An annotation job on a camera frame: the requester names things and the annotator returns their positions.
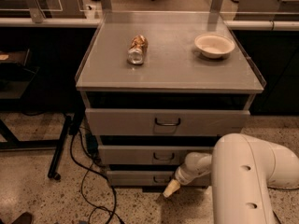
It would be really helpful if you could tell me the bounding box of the grey top drawer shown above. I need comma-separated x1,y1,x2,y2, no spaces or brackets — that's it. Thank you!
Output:
85,108,249,136

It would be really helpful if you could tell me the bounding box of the white paper bowl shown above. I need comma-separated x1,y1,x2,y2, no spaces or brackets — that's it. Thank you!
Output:
194,34,235,59

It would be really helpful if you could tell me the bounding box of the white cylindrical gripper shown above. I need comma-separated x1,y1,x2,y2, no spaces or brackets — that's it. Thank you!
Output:
163,164,201,198

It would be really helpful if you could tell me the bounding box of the white horizontal rail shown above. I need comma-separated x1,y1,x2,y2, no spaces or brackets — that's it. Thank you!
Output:
0,18,299,31

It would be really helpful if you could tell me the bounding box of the grey bottom drawer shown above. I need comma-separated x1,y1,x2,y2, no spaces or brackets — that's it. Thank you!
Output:
106,170,213,188

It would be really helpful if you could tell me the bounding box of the black table frame left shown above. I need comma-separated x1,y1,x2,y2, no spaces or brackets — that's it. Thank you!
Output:
0,49,73,181

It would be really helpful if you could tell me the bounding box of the crushed orange soda can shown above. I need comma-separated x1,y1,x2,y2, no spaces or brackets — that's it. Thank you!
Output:
128,35,149,65

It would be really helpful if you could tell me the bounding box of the grey drawer cabinet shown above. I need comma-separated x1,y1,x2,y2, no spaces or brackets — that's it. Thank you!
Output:
75,10,266,194

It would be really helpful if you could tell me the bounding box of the grey middle drawer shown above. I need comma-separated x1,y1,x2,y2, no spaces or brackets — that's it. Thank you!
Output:
98,146,213,165

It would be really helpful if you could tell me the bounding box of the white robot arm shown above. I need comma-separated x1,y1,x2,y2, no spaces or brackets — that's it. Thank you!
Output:
164,133,299,224

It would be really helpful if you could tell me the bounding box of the brown shoe bottom left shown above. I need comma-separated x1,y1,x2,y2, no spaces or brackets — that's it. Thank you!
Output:
12,212,33,224

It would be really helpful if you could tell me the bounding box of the black cable left floor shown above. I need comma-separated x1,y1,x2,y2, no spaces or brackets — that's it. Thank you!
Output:
68,126,126,224

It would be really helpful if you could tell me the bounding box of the grey drawer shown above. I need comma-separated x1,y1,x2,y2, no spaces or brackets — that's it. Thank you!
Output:
106,170,213,188
98,146,213,165
85,108,249,136

